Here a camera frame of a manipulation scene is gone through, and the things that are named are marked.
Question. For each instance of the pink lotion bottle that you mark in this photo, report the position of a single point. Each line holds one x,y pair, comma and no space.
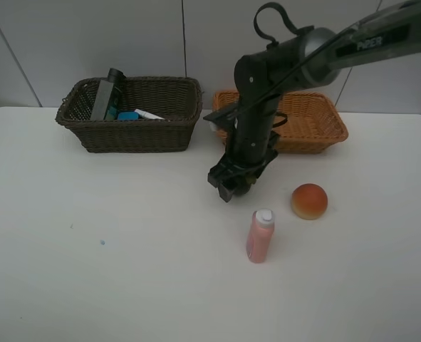
260,234

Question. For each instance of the dark green pump bottle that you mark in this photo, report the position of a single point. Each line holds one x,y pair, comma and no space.
108,96

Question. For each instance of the dark brown wicker basket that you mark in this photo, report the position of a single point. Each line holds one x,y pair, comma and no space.
177,101

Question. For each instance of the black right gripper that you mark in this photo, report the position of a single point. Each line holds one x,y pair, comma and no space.
230,176

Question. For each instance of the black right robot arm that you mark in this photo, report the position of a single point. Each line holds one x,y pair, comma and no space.
312,58

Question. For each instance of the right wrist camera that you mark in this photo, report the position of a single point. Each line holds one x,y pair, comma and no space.
224,118

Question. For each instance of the orange wicker basket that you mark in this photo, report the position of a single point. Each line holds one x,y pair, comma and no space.
313,124

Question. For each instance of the white pink-tipped marker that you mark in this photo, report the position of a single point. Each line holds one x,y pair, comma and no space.
147,115

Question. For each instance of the dark purple mangosteen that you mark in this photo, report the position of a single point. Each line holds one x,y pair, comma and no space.
244,185

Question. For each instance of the orange bread bun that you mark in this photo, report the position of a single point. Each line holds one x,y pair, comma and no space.
309,201

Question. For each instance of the blue whiteboard eraser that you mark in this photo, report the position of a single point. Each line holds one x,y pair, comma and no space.
130,115

